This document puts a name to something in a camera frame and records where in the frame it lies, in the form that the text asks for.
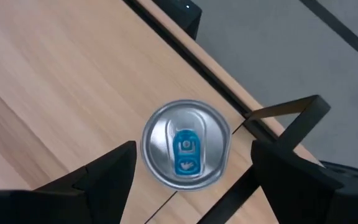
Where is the black-framed wooden shelf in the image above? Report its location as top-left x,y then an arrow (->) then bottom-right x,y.
144,95 -> 332,224

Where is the black round floor foot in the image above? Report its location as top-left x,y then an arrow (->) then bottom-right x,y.
320,160 -> 358,186

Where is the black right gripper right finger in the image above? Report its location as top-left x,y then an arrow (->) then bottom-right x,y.
250,139 -> 358,224

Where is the blue Red Bull can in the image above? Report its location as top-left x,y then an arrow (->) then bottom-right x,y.
140,99 -> 232,191

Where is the black box with LED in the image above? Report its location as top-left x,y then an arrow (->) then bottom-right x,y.
152,0 -> 203,40

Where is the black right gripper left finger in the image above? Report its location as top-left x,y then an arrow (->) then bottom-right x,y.
0,140 -> 137,224

